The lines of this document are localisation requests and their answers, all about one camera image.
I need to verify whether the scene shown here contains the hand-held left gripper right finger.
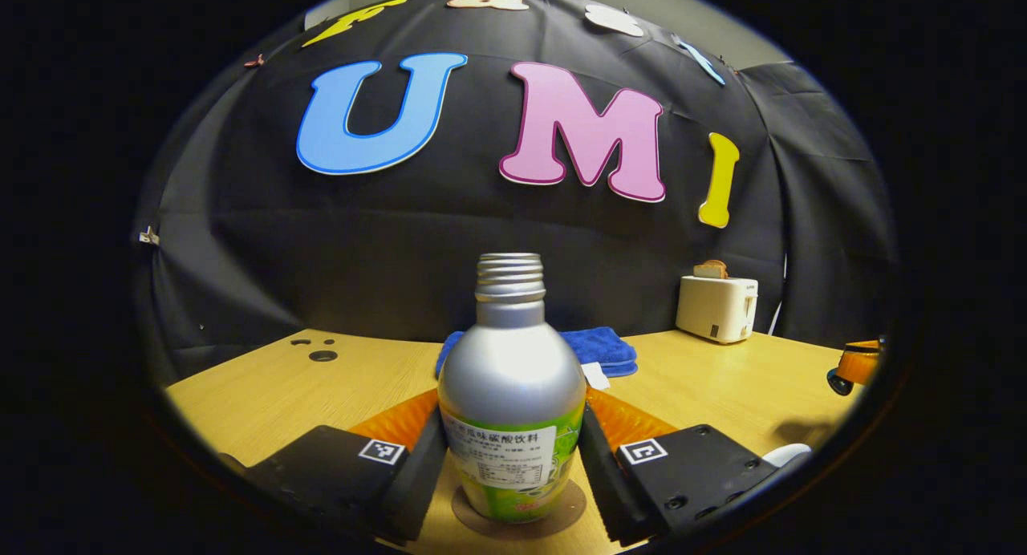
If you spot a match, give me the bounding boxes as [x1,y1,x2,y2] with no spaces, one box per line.
[578,387,793,545]

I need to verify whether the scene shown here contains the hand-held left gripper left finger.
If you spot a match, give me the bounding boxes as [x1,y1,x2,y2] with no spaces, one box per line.
[221,388,448,544]

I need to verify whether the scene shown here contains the round brown coaster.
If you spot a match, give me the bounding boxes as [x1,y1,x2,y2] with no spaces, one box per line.
[451,479,587,540]

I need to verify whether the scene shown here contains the silver green water bottle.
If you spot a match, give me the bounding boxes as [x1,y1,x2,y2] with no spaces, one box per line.
[437,253,587,525]

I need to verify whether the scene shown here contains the folded blue towel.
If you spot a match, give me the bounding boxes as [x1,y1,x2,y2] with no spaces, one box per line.
[436,326,639,390]

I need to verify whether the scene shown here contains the white toaster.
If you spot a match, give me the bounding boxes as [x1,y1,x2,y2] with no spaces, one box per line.
[676,275,759,345]

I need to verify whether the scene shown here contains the black backdrop cloth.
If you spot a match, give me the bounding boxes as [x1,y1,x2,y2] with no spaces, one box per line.
[132,0,899,387]

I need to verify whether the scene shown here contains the white cable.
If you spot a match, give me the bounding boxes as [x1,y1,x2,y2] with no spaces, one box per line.
[769,253,790,337]

